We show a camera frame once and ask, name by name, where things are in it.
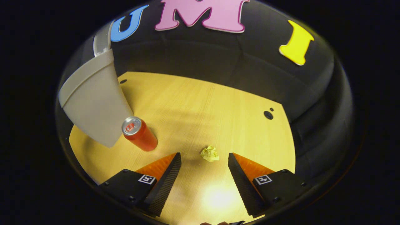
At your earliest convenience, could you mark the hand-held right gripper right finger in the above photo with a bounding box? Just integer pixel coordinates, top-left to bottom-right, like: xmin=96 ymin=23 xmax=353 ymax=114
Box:
xmin=227 ymin=152 xmax=308 ymax=218

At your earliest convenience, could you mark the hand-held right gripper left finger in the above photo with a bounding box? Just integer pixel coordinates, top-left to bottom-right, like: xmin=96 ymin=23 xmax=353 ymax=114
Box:
xmin=98 ymin=152 xmax=182 ymax=218

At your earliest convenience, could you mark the yellow paper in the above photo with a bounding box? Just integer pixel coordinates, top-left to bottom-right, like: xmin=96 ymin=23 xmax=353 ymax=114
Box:
xmin=200 ymin=145 xmax=220 ymax=162

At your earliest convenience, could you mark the red pop can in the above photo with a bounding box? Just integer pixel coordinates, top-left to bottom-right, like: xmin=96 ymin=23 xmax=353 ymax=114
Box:
xmin=122 ymin=116 xmax=158 ymax=152

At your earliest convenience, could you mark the white desktop garbage bin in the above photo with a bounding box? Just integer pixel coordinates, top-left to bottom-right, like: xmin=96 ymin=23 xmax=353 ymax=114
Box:
xmin=58 ymin=20 xmax=134 ymax=148

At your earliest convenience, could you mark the wooden desktop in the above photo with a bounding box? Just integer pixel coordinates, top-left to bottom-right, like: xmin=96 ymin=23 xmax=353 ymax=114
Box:
xmin=69 ymin=71 xmax=296 ymax=225

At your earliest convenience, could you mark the black backdrop cloth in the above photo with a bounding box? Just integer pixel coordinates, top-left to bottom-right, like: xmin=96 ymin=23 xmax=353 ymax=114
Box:
xmin=56 ymin=0 xmax=357 ymax=200

